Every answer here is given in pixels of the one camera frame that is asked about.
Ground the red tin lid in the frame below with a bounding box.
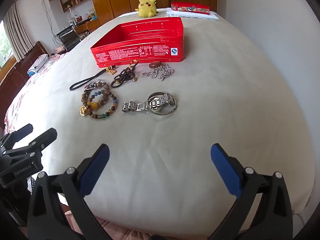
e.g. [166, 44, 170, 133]
[171, 1, 210, 15]

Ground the silver bangle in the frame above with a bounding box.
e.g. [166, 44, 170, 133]
[147, 92, 177, 116]

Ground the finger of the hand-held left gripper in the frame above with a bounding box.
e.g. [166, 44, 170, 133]
[0, 124, 34, 150]
[4, 127, 58, 160]

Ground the multicolour bead bracelet gold charm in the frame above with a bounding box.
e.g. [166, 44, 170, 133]
[79, 90, 119, 120]

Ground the beige curtain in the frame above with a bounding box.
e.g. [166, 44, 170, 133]
[4, 2, 33, 62]

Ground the striped pillow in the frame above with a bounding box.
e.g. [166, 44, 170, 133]
[27, 54, 49, 73]

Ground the wooden desk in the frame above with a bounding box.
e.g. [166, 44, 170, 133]
[74, 19, 100, 34]

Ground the window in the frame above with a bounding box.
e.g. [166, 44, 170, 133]
[0, 21, 14, 68]

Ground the white cable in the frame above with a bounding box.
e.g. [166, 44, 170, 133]
[292, 209, 307, 226]

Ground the white folded towel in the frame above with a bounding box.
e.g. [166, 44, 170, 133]
[165, 7, 219, 21]

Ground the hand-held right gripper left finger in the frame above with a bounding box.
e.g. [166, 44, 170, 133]
[27, 144, 110, 240]

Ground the silver chain necklace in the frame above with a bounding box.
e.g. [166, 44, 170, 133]
[141, 64, 174, 82]

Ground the dark bead necklace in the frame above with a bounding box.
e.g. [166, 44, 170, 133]
[110, 59, 139, 88]

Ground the yellow plush toy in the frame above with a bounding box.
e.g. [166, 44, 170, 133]
[135, 0, 159, 18]

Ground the red tin box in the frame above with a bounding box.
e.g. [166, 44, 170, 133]
[90, 17, 185, 68]

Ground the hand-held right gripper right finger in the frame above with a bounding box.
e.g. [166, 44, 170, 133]
[210, 143, 293, 240]

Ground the black braided cord bracelet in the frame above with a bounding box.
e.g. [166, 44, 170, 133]
[70, 68, 108, 91]

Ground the brown wooden bead bracelet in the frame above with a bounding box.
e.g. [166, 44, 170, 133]
[81, 81, 112, 105]

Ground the pink cloth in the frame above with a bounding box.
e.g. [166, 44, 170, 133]
[57, 197, 150, 240]

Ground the black office chair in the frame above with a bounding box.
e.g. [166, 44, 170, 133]
[57, 27, 81, 52]

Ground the silver metal wristwatch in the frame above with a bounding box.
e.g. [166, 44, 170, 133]
[122, 92, 177, 114]

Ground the dark wooden headboard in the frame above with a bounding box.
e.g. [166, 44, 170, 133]
[0, 41, 48, 130]

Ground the pink floral blanket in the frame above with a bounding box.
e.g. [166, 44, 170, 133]
[4, 52, 68, 133]

